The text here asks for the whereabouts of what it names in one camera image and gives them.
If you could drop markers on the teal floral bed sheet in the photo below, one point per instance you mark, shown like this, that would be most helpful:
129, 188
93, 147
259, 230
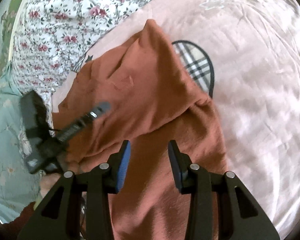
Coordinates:
7, 130

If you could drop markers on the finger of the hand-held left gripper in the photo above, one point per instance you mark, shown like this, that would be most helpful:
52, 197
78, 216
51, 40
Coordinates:
90, 116

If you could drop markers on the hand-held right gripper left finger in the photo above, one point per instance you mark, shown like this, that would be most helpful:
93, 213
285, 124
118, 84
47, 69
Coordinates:
123, 165

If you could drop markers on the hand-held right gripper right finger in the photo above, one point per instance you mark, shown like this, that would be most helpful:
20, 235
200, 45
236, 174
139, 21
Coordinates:
177, 167

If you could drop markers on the rust brown shirt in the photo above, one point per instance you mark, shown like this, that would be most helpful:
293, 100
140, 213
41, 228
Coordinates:
150, 92

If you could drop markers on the white small-flower bed sheet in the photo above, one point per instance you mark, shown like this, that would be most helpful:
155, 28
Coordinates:
60, 17

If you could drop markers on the pink blanket with plaid hearts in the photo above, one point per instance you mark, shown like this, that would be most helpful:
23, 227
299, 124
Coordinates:
260, 80

